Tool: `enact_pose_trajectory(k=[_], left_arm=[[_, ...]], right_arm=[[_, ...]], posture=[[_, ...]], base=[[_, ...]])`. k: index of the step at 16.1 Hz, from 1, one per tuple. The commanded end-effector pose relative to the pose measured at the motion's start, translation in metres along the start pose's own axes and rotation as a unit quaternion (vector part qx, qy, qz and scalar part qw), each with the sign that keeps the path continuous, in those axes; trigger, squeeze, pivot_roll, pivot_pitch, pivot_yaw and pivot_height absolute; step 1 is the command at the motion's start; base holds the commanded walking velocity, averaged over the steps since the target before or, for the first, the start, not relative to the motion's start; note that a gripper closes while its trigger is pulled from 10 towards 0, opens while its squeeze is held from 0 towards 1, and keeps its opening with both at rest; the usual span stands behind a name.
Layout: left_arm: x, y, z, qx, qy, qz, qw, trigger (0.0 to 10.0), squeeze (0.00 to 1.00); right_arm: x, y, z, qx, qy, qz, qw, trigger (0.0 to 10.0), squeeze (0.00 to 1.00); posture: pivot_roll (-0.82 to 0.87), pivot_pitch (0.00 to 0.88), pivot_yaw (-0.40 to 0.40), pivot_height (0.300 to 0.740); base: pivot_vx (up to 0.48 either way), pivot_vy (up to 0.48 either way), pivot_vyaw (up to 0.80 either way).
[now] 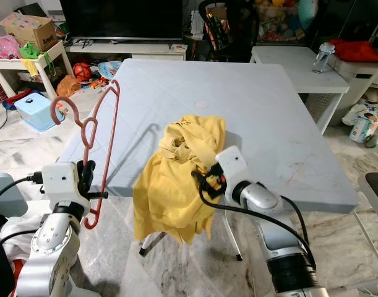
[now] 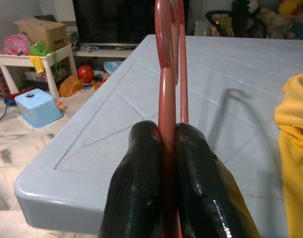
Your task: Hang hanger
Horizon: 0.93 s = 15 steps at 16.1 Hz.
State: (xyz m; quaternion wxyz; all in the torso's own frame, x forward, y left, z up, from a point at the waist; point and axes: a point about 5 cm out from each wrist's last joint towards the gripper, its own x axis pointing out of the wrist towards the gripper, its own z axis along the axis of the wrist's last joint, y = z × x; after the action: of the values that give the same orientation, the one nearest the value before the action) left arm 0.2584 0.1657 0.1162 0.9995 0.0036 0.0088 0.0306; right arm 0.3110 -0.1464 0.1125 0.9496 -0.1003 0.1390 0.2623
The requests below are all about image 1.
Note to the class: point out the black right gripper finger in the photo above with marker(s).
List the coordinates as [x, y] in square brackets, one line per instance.
[201, 179]

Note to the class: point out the yellow polo shirt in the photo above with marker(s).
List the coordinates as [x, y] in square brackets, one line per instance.
[170, 185]

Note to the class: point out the pink plastic hanger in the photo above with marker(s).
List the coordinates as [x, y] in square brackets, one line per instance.
[112, 136]

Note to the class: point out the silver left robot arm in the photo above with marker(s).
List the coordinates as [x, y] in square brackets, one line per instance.
[55, 247]

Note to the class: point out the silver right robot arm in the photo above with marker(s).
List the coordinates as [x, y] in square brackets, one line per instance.
[263, 198]

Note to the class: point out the pale blue plastic box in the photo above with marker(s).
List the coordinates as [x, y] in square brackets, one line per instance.
[37, 114]

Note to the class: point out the pale blue child chair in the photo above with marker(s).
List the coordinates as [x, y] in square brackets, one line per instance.
[8, 192]

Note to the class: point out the white cloth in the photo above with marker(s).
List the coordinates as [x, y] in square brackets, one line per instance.
[28, 238]

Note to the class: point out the grey folding table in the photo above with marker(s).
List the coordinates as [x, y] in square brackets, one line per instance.
[263, 111]

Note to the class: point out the orange bag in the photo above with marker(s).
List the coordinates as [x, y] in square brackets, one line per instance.
[68, 87]

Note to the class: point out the red ball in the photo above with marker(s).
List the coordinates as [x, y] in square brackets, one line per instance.
[81, 72]

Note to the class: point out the printed blue bag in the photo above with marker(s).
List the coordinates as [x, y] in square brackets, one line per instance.
[110, 70]

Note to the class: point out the small yellow cloth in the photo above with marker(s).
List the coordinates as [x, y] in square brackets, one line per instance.
[31, 68]

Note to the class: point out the white television console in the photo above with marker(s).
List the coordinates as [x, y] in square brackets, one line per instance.
[127, 49]

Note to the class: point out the white low shelf table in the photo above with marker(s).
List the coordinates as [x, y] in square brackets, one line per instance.
[3, 65]

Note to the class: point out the small white side table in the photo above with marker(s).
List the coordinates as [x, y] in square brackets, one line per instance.
[287, 62]

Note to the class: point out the black office chair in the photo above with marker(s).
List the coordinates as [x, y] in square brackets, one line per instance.
[232, 37]

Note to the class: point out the pink bag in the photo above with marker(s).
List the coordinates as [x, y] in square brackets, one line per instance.
[5, 48]

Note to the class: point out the cardboard box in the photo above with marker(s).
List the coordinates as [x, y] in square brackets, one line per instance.
[31, 31]

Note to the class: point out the white folding chair grey seat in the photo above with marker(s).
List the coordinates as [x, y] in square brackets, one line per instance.
[374, 192]

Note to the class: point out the black flat television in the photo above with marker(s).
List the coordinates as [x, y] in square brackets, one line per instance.
[120, 18]

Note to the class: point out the clear plastic bottle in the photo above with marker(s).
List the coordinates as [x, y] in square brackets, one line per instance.
[323, 59]

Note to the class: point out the white plastic bag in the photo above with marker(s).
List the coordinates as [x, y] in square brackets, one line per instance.
[371, 110]

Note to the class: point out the bin of plush toys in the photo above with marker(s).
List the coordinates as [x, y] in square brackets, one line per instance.
[278, 21]

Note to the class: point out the red cloth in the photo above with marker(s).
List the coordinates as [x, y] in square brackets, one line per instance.
[356, 51]

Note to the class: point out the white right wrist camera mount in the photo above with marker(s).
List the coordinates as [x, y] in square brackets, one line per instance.
[232, 164]

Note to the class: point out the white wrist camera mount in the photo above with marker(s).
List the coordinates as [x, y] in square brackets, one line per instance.
[232, 164]
[62, 179]

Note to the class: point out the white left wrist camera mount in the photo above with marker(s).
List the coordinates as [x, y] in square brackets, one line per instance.
[62, 179]

